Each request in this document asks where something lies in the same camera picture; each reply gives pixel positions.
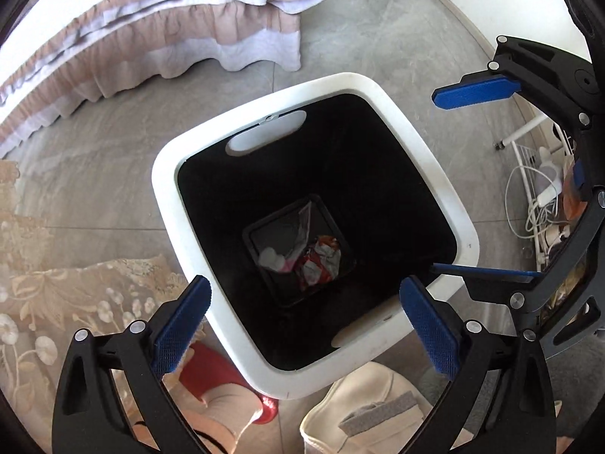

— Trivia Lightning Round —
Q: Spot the white coiled cable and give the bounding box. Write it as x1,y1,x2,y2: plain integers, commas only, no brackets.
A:
504,164,561,240

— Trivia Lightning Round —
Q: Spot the white trash bin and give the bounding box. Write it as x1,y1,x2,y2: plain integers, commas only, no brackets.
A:
152,73,480,400

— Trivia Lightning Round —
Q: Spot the beige lace tablecloth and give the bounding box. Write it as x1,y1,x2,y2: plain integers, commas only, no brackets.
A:
1,161,187,452

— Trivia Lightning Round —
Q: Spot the red slipper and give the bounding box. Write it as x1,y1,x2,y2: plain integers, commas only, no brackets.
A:
180,341,279,424

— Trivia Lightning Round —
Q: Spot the bed with blue duvet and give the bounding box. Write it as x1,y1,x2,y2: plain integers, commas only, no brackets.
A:
1,0,324,153

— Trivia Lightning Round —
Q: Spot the cream white shoe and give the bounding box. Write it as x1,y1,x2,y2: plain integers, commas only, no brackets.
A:
299,362,433,454

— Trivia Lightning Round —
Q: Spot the orange red snack packet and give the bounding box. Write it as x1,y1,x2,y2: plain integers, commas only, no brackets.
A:
294,235,341,290

